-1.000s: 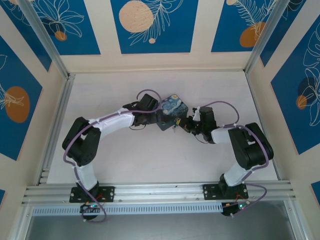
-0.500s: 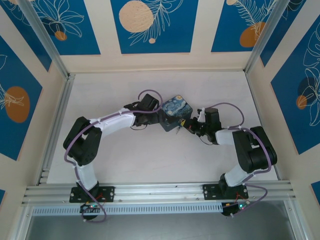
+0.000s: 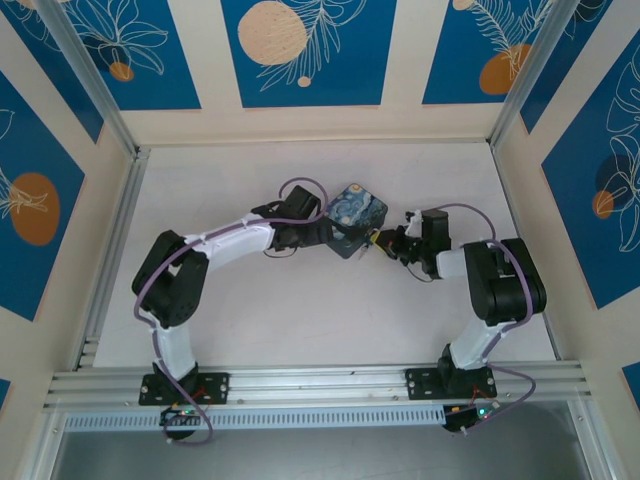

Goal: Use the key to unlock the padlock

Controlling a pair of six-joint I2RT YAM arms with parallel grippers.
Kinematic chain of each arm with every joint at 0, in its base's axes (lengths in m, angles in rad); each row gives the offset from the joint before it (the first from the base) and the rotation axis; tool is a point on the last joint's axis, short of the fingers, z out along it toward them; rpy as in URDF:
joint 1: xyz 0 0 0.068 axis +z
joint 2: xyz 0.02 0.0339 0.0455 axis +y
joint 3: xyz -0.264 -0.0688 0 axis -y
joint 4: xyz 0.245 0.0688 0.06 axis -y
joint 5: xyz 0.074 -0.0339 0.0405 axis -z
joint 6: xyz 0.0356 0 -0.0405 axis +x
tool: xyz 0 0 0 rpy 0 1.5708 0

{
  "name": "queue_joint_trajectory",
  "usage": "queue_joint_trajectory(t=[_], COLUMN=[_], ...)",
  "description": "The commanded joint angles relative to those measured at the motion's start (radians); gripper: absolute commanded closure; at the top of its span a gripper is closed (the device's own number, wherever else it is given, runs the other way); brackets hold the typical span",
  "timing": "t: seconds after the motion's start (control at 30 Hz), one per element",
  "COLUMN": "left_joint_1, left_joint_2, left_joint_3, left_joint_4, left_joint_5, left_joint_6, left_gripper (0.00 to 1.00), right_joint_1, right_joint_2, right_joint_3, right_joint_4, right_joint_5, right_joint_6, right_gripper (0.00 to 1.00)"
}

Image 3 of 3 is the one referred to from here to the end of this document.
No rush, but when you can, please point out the key with yellow plastic grip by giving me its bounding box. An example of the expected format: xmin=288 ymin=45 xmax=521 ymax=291
xmin=357 ymin=230 xmax=386 ymax=260

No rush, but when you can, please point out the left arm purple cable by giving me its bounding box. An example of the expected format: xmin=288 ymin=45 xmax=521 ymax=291
xmin=133 ymin=177 xmax=331 ymax=446

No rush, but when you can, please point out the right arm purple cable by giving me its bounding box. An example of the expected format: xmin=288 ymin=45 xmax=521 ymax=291
xmin=437 ymin=202 xmax=539 ymax=434

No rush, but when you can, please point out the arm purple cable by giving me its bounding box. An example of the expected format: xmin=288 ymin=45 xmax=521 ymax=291
xmin=133 ymin=177 xmax=331 ymax=446
xmin=437 ymin=202 xmax=539 ymax=434

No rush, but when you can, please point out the aluminium front frame rail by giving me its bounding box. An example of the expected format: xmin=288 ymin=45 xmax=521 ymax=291
xmin=42 ymin=367 xmax=594 ymax=411

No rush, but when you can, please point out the aluminium side frame rail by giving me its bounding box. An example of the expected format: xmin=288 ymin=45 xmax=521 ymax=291
xmin=74 ymin=149 xmax=151 ymax=371

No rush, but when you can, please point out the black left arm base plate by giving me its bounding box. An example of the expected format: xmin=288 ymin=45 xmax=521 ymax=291
xmin=138 ymin=372 xmax=231 ymax=406

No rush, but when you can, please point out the square padlock with starry-night print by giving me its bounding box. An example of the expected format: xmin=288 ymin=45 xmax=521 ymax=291
xmin=324 ymin=182 xmax=389 ymax=260

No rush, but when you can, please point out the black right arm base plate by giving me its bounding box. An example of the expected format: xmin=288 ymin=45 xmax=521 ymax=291
xmin=405 ymin=367 xmax=499 ymax=401

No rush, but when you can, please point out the white slotted cable duct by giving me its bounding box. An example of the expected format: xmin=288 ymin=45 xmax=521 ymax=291
xmin=62 ymin=404 xmax=447 ymax=434

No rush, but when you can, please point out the aluminium frame post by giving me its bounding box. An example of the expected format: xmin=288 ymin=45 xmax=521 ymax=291
xmin=489 ymin=0 xmax=601 ymax=149
xmin=35 ymin=0 xmax=151 ymax=161

